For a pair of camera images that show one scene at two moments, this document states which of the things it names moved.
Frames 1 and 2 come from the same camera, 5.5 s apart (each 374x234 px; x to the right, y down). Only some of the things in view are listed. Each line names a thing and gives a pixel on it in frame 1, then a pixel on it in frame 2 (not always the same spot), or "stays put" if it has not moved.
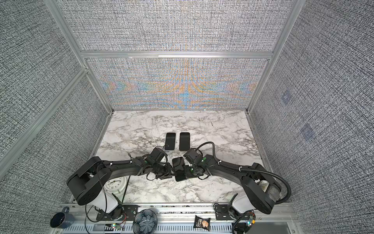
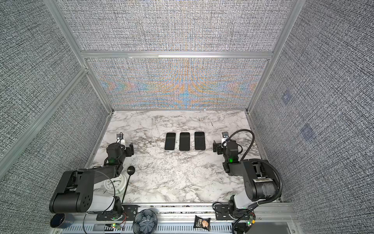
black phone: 179,166 → 199,141
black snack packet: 202,223 stays put
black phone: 170,141 stays put
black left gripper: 168,173 → 130,150
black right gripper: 187,174 → 218,146
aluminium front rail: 178,218 stays put
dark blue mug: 63,220 stays put
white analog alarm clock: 116,185 stays put
